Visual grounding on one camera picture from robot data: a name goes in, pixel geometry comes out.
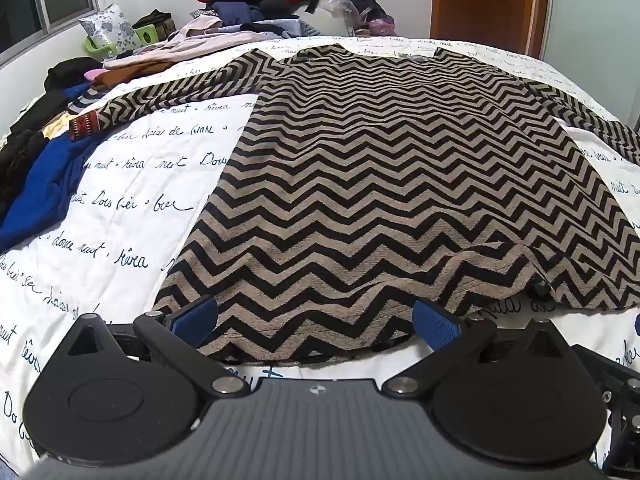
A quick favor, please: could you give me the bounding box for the clear plastic bag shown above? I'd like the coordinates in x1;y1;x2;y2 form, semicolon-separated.
317;0;361;36

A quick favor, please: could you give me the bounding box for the navy garment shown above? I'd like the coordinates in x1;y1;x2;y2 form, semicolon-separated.
207;1;266;28

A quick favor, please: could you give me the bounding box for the purple bag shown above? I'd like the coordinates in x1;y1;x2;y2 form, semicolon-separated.
362;12;398;37

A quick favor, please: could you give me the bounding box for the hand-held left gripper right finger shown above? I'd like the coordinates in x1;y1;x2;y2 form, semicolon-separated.
381;299;577;403

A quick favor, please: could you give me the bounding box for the grey striped garment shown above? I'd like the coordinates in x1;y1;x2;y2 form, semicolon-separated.
67;87;108;113

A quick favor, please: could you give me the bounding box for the dark brown garment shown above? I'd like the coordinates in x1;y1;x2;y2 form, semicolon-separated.
0;91;68;211

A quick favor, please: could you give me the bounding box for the floral pillow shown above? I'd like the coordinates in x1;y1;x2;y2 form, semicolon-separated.
79;3;141;51

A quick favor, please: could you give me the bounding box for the black tan zigzag knit garment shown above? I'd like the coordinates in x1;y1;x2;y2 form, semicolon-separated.
69;44;640;367

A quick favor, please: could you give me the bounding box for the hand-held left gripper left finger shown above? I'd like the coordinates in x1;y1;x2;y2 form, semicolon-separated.
62;295;251;401

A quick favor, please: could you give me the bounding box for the dark olive garment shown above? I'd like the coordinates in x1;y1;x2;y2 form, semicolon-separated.
132;9;174;31

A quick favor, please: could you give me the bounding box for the white script printed bed blanket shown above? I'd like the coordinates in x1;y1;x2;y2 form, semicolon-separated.
0;35;640;480

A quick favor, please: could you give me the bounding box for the royal blue garment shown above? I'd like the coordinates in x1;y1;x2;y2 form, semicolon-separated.
0;82;101;253

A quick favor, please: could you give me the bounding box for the light blue garment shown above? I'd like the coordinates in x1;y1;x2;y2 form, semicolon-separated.
240;19;321;40

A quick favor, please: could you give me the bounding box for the pink garment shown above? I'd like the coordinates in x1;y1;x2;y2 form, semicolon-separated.
102;16;281;71

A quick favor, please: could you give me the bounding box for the brown wooden door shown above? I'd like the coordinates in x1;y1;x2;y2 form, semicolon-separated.
430;0;551;61

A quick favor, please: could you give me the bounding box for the green plastic stool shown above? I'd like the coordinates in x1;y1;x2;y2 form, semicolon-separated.
85;25;158;56

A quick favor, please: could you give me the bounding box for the pale yellow garment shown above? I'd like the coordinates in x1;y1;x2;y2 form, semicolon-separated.
42;115;72;139

